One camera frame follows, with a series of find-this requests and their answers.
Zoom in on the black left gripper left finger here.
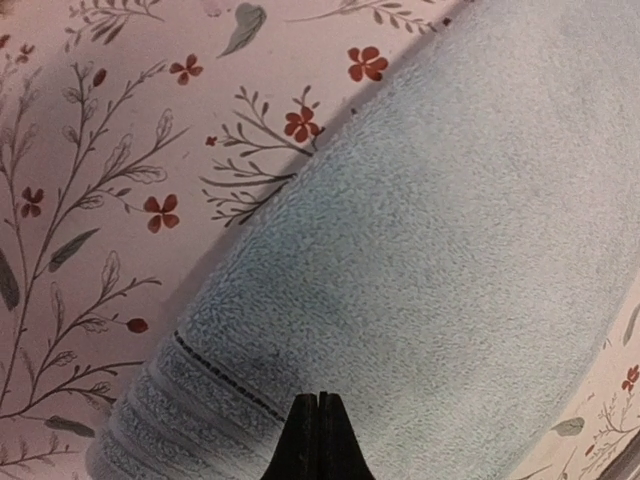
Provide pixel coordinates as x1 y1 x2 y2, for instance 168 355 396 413
261 394 319 480

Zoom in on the aluminium front rail frame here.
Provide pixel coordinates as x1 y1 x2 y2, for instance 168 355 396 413
598 434 640 480

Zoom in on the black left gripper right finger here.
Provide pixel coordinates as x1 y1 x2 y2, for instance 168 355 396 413
318 392 373 480

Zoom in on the floral patterned table mat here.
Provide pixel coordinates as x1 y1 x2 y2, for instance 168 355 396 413
1 1 639 479

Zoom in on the light blue towel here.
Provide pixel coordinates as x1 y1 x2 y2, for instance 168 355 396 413
87 1 639 479

